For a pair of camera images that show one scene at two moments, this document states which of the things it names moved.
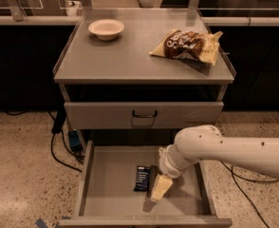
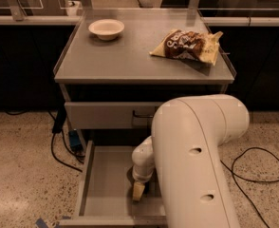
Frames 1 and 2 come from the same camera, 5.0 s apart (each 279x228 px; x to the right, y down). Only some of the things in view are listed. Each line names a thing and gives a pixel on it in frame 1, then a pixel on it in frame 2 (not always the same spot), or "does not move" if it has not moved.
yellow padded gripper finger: x=154 y=172 → x=146 y=188
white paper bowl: x=106 y=29 does not move
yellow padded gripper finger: x=161 y=185 → x=138 y=191
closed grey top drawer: x=142 y=115 does not move
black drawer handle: x=137 y=116 does not move
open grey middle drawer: x=117 y=182 does not move
